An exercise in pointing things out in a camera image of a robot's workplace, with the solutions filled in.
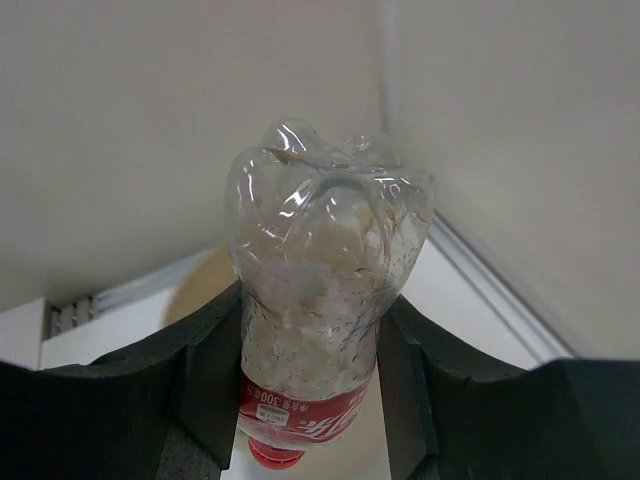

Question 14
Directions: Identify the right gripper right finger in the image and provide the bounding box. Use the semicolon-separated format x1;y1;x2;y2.
378;298;639;479

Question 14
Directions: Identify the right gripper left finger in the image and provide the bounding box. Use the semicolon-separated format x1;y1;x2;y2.
1;284;241;479

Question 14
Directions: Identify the small red label bottle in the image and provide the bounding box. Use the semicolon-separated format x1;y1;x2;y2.
225;118;436;469

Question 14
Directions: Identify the aluminium frame rail back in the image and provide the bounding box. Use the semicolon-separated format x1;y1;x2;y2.
42;250;212;341

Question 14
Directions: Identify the aluminium frame rail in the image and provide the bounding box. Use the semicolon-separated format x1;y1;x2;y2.
430;214;577;363
42;250;212;341

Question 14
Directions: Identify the aluminium frame rail left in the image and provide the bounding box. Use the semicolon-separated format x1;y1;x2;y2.
430;214;577;363

